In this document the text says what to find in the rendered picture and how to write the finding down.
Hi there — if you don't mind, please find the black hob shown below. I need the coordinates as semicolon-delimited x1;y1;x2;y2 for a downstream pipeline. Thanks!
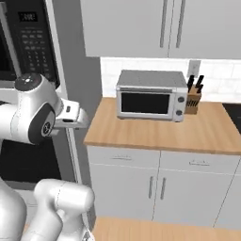
221;102;241;134

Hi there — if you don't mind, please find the wooden knife block with knives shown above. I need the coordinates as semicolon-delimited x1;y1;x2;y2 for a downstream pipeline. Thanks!
184;74;205;116

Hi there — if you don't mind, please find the grey base cupboard door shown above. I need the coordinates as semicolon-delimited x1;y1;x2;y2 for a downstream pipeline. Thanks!
214;169;241;233
88;163;160;221
152;169;241;228

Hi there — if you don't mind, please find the silver toaster oven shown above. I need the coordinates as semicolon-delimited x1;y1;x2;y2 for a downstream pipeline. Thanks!
115;69;189;123

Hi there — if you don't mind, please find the white wall socket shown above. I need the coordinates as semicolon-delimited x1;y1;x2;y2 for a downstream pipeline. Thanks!
187;59;202;78

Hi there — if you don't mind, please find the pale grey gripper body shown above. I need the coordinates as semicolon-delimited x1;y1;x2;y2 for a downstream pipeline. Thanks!
54;104;91;131

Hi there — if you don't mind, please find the grey drawer front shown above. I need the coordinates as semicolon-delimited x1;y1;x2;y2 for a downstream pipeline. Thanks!
159;150;241;176
86;145;162;169

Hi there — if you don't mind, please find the grey wall cupboard door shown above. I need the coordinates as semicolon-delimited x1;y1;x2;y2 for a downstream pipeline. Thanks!
79;0;172;59
169;0;241;61

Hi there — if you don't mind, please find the black built-in microwave oven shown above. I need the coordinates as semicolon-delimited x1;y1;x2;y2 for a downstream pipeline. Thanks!
0;0;61;89

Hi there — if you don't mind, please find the grey base cupboard handle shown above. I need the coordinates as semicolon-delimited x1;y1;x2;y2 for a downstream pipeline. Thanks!
159;177;168;201
148;175;155;200

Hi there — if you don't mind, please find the black built-in wall oven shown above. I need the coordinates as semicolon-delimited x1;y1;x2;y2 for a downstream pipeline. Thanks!
0;137;63;184

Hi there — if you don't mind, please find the grey wall cupboard handle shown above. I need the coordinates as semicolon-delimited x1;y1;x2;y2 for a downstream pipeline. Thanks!
159;0;169;49
175;0;187;49

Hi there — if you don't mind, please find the grey drawer handle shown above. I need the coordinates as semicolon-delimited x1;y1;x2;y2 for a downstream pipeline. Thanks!
188;159;211;168
110;154;134;162

